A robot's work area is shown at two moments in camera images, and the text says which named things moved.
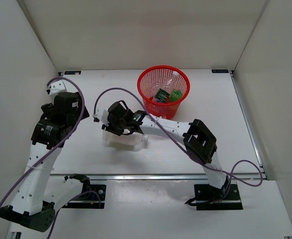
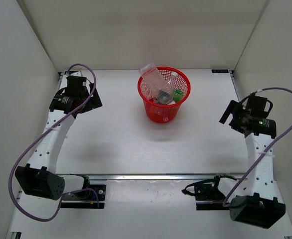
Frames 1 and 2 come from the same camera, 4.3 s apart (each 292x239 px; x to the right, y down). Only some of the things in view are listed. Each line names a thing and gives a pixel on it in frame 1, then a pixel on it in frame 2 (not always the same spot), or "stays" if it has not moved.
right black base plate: x=210 y=198 stays
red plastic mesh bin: x=162 y=88 stays
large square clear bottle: x=131 y=141 -> x=157 y=85
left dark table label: x=73 y=72 stays
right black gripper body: x=119 y=126 -> x=244 y=113
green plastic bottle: x=176 y=95 stays
